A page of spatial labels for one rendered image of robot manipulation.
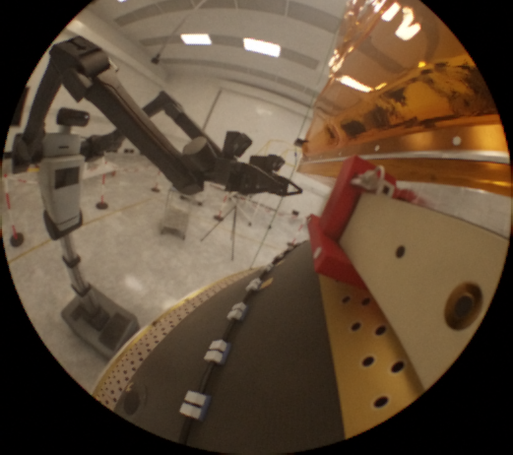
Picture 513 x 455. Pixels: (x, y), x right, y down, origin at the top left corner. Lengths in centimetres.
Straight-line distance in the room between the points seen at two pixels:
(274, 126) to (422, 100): 740
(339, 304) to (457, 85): 25
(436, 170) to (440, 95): 9
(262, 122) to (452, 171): 750
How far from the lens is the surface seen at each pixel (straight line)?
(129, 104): 34
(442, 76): 23
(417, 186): 16
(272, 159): 57
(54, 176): 81
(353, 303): 15
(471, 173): 19
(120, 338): 157
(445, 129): 23
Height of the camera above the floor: 170
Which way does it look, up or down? 11 degrees down
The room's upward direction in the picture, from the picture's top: 22 degrees clockwise
